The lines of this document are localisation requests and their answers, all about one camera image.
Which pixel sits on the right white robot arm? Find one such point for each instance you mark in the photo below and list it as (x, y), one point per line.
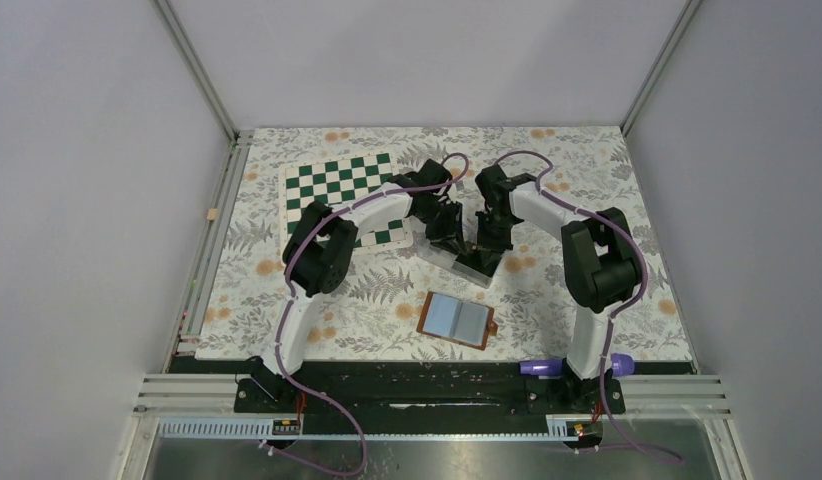
(600, 262)

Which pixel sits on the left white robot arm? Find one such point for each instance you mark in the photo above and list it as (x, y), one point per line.
(318, 254)

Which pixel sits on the floral tablecloth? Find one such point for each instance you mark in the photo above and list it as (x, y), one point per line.
(373, 315)

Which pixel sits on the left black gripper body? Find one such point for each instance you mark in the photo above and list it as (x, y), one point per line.
(440, 219)

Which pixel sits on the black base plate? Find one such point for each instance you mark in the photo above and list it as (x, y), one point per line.
(399, 397)

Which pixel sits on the green white chessboard mat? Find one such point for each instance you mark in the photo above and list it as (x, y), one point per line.
(336, 180)

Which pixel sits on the brown leather card holder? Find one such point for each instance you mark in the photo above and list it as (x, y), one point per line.
(457, 321)

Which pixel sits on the aluminium frame rail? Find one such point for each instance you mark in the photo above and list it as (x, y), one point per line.
(134, 455)

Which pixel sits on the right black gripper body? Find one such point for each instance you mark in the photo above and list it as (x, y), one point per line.
(492, 227)

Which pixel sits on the purple marker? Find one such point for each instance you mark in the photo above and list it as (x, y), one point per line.
(620, 364)

